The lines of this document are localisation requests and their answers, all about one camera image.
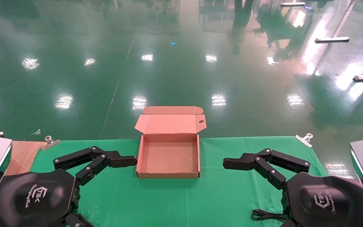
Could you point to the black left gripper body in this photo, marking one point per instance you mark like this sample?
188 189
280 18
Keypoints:
33 195

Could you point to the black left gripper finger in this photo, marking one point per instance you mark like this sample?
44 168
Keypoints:
118 159
73 221

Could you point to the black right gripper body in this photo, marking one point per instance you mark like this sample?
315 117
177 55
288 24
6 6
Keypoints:
326 201

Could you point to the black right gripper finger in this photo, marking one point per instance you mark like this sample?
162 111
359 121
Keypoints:
288 224
238 162

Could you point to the open brown cardboard box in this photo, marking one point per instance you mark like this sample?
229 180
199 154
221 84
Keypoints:
169 157

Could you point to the green table cloth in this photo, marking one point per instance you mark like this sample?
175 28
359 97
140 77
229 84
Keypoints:
225 195

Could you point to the silver binder clip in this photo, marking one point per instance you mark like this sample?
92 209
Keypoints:
304 140
50 143

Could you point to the white table foot bar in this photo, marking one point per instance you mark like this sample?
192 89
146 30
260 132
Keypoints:
291 4

